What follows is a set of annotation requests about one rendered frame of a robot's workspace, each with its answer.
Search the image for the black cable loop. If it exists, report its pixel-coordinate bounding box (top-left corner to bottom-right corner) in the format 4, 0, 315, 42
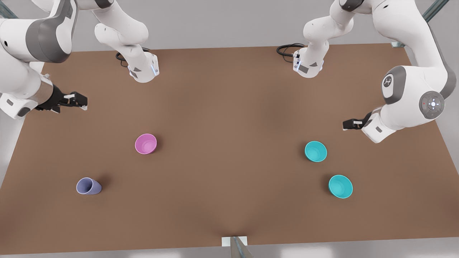
276, 43, 306, 63
115, 47, 151, 68

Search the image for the pink bowl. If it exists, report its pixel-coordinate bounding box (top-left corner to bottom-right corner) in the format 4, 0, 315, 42
135, 134, 157, 155

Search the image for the teal blue bowl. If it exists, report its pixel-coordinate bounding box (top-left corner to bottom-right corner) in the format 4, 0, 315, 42
304, 141, 327, 162
328, 175, 353, 199

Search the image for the lavender purple cup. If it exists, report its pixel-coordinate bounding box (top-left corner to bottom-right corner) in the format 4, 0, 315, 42
76, 177, 102, 195

